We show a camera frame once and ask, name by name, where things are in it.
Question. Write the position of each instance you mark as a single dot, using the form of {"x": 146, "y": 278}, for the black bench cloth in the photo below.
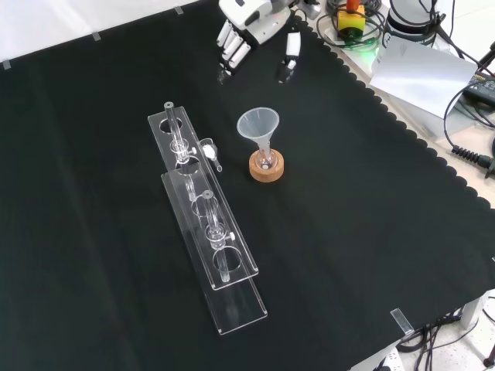
{"x": 348, "y": 193}

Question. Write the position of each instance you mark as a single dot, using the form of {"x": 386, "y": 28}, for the white power strip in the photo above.
{"x": 388, "y": 361}

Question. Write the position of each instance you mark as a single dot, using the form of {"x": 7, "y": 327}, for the black tripod leg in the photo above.
{"x": 486, "y": 56}

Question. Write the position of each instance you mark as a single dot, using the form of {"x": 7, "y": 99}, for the black power adapter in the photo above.
{"x": 483, "y": 87}

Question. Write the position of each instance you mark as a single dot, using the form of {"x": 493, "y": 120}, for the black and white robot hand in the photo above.
{"x": 251, "y": 17}

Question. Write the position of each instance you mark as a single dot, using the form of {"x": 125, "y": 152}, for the translucent plastic funnel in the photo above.
{"x": 257, "y": 125}

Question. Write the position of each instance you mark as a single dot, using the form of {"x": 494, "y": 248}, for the clear funnel stand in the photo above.
{"x": 228, "y": 247}

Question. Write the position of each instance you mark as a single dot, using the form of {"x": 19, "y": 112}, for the small round-bottom flask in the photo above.
{"x": 265, "y": 159}

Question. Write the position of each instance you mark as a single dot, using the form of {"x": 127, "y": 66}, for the yellow stop button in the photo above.
{"x": 351, "y": 21}

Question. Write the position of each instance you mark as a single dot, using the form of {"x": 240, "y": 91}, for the clear tape strip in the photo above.
{"x": 5, "y": 64}
{"x": 178, "y": 11}
{"x": 96, "y": 37}
{"x": 401, "y": 320}

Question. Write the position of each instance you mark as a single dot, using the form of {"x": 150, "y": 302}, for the pale board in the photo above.
{"x": 421, "y": 73}

